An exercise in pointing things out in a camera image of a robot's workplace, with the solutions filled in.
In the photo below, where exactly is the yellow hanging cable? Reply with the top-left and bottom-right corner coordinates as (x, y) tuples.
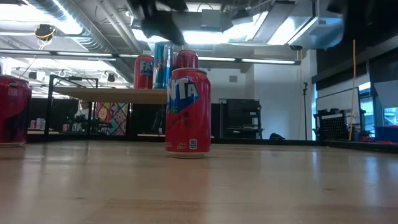
(348, 39), (357, 141)

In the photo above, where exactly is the grey ceiling box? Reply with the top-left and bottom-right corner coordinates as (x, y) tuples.
(201, 9), (223, 29)

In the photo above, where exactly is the dark red cola can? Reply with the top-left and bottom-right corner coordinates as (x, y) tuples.
(176, 49), (199, 71)

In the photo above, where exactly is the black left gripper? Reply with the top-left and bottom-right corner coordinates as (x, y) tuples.
(129, 0), (187, 47)

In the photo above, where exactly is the person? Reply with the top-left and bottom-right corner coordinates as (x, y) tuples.
(76, 100), (91, 121)

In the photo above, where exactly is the red Fanta can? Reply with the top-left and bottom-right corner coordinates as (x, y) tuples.
(133, 55), (155, 90)
(164, 67), (212, 159)

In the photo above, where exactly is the colourful patchwork hanging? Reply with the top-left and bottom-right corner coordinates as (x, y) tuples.
(94, 102), (131, 136)

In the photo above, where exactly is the black mesh cart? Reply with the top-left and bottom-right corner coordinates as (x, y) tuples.
(313, 108), (351, 141)

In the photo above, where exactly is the black yellow cable reel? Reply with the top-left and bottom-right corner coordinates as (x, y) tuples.
(34, 24), (57, 41)

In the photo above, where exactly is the blue silver energy drink can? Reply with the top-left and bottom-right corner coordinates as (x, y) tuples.
(154, 41), (178, 90)

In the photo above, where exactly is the black aluminium table frame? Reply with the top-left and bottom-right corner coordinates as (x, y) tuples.
(0, 133), (398, 154)

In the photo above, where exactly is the black tripod stand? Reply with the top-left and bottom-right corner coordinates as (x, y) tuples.
(302, 82), (308, 141)

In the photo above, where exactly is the wooden shelf black frame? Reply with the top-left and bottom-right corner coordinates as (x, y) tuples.
(43, 74), (168, 144)

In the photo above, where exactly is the large silver spiral duct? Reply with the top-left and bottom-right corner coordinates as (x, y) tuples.
(26, 0), (114, 54)

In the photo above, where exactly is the red soda can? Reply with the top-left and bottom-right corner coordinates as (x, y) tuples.
(0, 74), (32, 148)

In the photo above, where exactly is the long suspended light strip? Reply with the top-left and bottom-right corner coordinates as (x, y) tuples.
(0, 48), (302, 66)

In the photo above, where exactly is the black equipment rack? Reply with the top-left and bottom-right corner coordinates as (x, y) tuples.
(222, 98), (264, 140)

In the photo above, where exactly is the blue bin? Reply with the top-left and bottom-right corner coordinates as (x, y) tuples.
(374, 125), (398, 143)

